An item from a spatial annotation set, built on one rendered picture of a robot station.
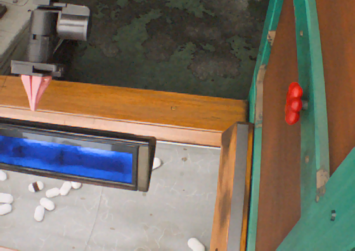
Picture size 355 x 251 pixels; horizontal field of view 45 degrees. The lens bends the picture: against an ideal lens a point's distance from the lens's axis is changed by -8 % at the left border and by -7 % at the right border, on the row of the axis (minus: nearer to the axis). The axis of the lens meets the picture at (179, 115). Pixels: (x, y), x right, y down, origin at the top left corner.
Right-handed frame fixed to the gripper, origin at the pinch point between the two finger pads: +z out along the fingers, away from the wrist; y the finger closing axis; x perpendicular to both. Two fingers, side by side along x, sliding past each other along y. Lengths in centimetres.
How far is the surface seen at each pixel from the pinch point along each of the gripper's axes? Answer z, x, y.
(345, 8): -20, -49, 45
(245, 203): 10.3, -10.1, 43.9
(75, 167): 2.4, -30.4, 18.5
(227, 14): -37, 143, 40
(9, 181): 17.4, 0.7, -5.2
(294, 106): -11, -44, 42
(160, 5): -38, 144, 6
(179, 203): 15.7, 1.3, 32.0
